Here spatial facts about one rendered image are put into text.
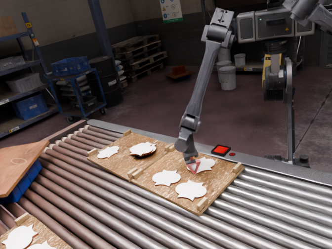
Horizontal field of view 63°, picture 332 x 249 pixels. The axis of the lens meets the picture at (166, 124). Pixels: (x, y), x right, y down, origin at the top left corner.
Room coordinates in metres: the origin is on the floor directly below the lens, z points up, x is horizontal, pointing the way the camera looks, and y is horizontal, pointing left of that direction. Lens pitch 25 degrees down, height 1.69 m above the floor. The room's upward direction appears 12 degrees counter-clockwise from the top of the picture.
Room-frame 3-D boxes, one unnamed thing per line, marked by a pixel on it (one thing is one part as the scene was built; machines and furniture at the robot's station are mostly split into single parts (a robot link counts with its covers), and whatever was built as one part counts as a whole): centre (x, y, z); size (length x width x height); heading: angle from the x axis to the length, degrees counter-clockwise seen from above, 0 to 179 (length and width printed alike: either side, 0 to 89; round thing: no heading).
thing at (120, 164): (1.36, 0.23, 0.93); 0.41 x 0.35 x 0.02; 41
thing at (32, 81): (5.04, 2.40, 0.76); 0.50 x 0.36 x 0.24; 142
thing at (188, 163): (1.04, -0.08, 0.99); 0.07 x 0.07 x 0.09; 3
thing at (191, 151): (1.07, -0.08, 1.06); 0.10 x 0.07 x 0.07; 3
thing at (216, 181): (1.05, -0.05, 0.93); 0.41 x 0.35 x 0.02; 42
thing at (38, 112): (5.03, 2.48, 0.32); 0.50 x 0.41 x 0.37; 132
